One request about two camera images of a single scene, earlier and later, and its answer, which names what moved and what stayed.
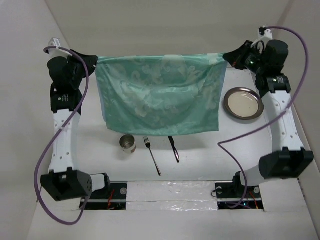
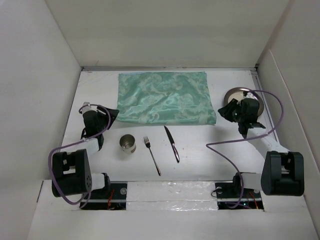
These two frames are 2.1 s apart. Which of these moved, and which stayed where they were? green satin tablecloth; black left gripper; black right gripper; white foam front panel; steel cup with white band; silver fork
Moved: green satin tablecloth; black right gripper; black left gripper
Stayed: white foam front panel; silver fork; steel cup with white band
